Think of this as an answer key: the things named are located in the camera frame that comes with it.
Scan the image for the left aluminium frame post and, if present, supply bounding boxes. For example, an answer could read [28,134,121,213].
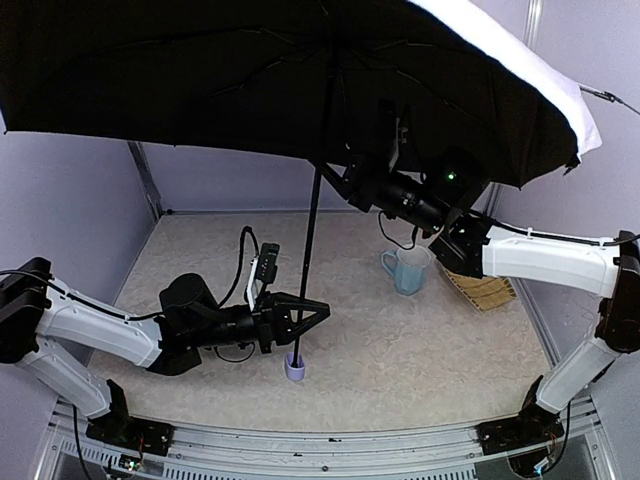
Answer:
[127,141,163,222]

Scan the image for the front aluminium rail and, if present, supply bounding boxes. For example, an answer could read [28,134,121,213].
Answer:
[37,394,616,480]

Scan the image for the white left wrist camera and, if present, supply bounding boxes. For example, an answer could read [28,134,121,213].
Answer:
[245,242,280,310]

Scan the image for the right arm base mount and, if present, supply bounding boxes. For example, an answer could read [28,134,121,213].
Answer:
[476,416,565,455]

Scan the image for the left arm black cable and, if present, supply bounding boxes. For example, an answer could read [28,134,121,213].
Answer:
[214,225,261,311]

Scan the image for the lavender folding umbrella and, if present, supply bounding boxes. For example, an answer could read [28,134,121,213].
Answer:
[0,0,640,385]

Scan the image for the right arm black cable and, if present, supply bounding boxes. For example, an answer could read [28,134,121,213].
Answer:
[377,209,640,251]

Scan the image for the aluminium frame post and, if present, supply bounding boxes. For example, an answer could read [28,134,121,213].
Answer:
[127,141,163,222]
[523,0,544,50]

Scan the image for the right aluminium frame post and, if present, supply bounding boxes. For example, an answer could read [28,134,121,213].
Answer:
[523,0,544,50]

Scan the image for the light blue mug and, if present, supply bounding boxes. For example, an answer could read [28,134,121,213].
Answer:
[380,246,432,296]

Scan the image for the woven bamboo tray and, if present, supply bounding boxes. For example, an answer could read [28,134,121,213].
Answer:
[443,269,517,313]

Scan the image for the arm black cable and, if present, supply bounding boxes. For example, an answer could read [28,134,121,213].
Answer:
[214,225,261,311]
[377,209,640,251]

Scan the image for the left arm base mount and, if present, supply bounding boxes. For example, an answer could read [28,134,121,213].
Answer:
[86,417,175,457]

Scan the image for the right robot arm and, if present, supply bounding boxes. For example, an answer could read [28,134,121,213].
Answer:
[315,149,639,425]

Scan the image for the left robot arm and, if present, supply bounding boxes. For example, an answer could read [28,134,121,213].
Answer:
[1,257,330,432]

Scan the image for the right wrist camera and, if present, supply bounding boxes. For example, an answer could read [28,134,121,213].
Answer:
[374,98,410,172]

